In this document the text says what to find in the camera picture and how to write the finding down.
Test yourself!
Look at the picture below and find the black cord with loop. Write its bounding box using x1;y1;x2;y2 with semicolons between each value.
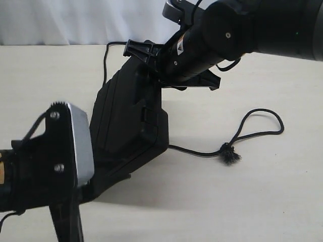
102;42;285;167

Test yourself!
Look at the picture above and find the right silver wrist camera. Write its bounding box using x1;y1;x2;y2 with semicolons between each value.
163;0;194;24

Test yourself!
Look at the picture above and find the black plastic carrying case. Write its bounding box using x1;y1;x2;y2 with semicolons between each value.
81;57;169;203

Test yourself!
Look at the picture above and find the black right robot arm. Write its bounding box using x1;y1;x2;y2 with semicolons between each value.
124;0;322;90

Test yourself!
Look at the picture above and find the white backdrop curtain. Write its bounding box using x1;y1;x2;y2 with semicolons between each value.
0;0;323;47

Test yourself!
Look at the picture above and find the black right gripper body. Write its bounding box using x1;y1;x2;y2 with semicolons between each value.
148;40;202;86

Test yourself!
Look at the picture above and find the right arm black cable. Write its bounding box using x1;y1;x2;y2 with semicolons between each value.
214;56;243;71

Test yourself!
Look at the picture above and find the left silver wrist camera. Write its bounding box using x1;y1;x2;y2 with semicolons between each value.
34;101;94;188

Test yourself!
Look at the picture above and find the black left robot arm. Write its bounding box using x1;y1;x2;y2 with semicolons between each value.
1;136;94;241

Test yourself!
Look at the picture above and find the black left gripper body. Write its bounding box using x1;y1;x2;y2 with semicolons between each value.
10;137;95;215

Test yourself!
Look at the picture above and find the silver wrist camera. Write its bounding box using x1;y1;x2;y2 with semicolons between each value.
163;0;194;24
34;101;94;188

